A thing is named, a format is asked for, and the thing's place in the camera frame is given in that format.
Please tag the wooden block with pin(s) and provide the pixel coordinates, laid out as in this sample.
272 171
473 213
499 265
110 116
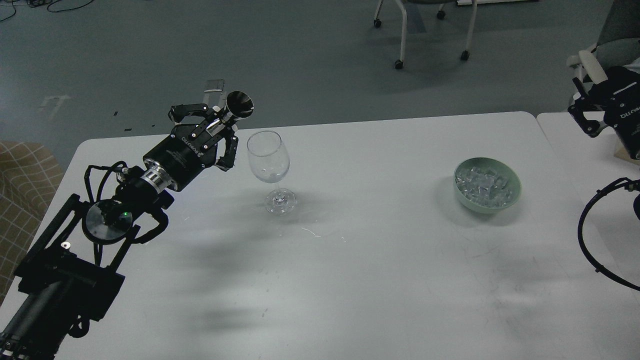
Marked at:
627 152

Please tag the white rolling chair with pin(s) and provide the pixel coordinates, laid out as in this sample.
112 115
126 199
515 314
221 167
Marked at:
441 16

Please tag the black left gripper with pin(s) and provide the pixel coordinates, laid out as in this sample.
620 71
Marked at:
189 148

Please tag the clear wine glass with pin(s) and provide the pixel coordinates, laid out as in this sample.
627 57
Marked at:
269 162

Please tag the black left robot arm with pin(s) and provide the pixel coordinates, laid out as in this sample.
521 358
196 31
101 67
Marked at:
70 275

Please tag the clear ice cubes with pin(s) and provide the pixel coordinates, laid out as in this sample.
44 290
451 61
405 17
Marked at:
485 187

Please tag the beige checkered seat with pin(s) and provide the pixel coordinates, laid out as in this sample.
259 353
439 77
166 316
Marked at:
29 178

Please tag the green bowl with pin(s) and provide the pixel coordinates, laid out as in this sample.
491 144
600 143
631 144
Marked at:
486 162

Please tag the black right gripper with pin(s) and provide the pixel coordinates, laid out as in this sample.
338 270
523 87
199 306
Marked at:
625 120

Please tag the steel double jigger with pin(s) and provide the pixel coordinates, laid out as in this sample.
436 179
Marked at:
237 106

